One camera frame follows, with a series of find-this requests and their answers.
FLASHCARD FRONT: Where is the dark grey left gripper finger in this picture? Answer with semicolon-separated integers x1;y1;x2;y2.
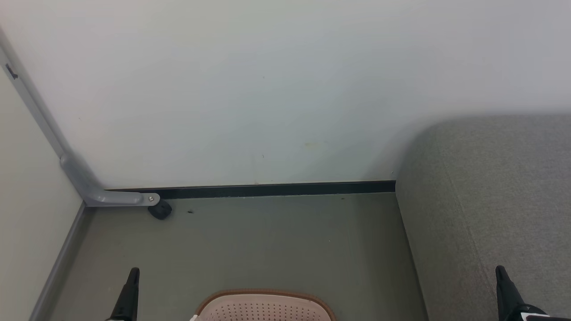
109;267;140;321

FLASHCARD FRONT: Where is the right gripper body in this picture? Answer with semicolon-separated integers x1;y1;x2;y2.
520;305;571;321

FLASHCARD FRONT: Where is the grey fabric sofa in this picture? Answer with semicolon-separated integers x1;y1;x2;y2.
395;114;571;321

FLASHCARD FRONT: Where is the black rubber foot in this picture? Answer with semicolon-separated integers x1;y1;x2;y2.
148;199;173;220

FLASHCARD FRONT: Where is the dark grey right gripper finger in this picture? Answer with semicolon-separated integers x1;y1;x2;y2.
495;265;534;321

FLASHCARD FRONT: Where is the grey skirting strip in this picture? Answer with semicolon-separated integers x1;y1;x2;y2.
29;203;96;321

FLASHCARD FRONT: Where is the grey metal partition bracket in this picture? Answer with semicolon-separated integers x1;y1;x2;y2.
0;27;160;208

